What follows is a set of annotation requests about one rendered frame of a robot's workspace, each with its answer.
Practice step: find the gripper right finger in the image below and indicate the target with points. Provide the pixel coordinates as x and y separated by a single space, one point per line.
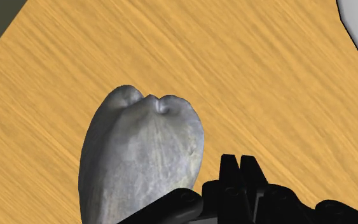
278 204

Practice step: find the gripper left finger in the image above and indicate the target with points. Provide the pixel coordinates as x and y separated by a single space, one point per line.
228 198

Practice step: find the grey heart-shaped stone lump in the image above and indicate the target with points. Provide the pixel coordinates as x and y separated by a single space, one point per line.
138 155

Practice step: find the light wooden table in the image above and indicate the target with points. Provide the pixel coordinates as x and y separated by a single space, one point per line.
243 77

